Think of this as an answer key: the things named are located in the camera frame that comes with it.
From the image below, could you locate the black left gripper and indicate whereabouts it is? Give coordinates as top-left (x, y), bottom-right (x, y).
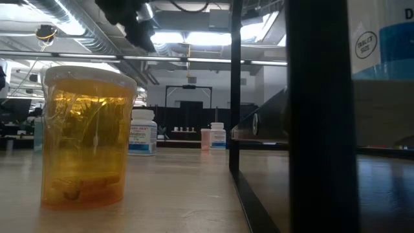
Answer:
top-left (124, 18), bottom-right (157, 53)

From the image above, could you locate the white melatonin bottle blue band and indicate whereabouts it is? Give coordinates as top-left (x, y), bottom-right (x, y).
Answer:
top-left (128, 109), bottom-right (158, 157)

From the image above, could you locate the white bottle tablet size label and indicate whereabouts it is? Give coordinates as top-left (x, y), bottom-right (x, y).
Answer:
top-left (347, 0), bottom-right (414, 81)

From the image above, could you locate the white light bar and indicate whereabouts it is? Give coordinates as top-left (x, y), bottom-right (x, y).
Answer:
top-left (0, 50), bottom-right (289, 67)

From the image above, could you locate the grey ceiling box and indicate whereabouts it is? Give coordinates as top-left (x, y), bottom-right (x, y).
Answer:
top-left (208, 8), bottom-right (232, 32)

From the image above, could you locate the black background partition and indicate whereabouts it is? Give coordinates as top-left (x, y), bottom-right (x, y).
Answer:
top-left (129, 104), bottom-right (259, 149)

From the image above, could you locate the small pink vial white cap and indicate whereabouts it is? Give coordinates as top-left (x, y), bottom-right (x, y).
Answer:
top-left (200, 128), bottom-right (212, 151)

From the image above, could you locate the orange pill bottle white cap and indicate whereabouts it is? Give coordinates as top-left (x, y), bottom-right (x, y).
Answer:
top-left (40, 65), bottom-right (138, 211)

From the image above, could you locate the white supplement bottle blue band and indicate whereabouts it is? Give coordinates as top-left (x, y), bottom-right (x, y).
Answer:
top-left (209, 122), bottom-right (227, 150)

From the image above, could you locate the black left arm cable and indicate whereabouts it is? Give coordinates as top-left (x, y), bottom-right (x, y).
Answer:
top-left (169, 0), bottom-right (210, 14)

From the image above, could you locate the black background rig frame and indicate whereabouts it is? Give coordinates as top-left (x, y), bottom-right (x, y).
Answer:
top-left (164, 84), bottom-right (213, 109)

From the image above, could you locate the black yellow ceiling cable reel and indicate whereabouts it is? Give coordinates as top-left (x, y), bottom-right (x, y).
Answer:
top-left (34, 24), bottom-right (59, 43)

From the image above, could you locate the black aluminium table frame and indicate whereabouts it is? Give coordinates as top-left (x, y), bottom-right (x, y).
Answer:
top-left (157, 142), bottom-right (231, 150)

